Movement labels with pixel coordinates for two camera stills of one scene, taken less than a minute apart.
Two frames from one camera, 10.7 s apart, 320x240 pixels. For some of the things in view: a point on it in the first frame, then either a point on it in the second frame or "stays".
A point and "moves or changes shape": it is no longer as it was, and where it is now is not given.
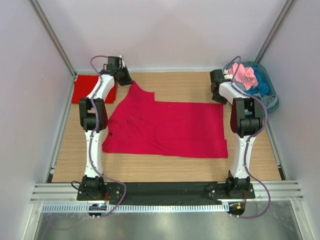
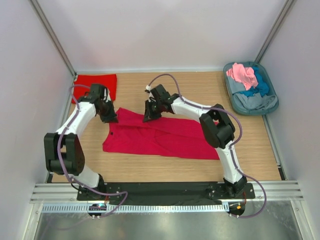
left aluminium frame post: x=54 y=36 stays
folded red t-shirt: x=84 y=85 stays
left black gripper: x=128 y=80 -> x=112 y=118
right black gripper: x=223 y=100 -> x=149 y=116
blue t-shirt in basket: x=262 y=87 stays
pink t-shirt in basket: x=244 y=75 stays
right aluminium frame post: x=286 y=7 stays
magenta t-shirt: x=136 y=124 moves or changes shape
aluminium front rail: x=281 y=192 stays
